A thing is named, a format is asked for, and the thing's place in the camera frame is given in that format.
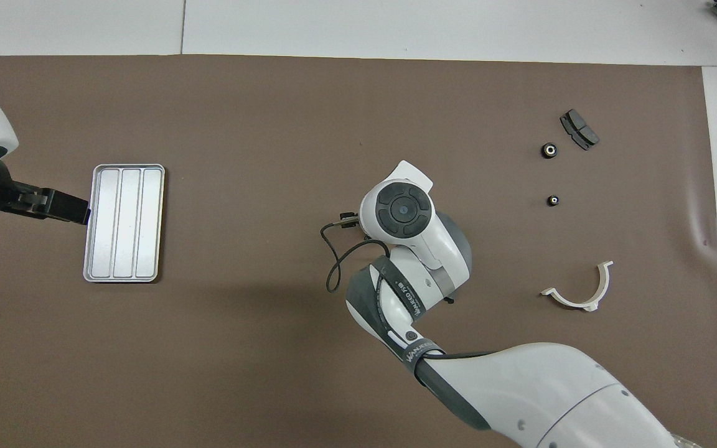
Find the silver metal tray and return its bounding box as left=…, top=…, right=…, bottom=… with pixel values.
left=83, top=164, right=166, bottom=284

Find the short grey brake pad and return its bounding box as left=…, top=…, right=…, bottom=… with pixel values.
left=560, top=109, right=601, bottom=152

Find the brown paper table mat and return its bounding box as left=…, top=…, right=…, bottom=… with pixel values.
left=0, top=55, right=717, bottom=448

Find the white plastic half-ring clamp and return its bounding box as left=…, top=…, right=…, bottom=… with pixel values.
left=540, top=260, right=614, bottom=312

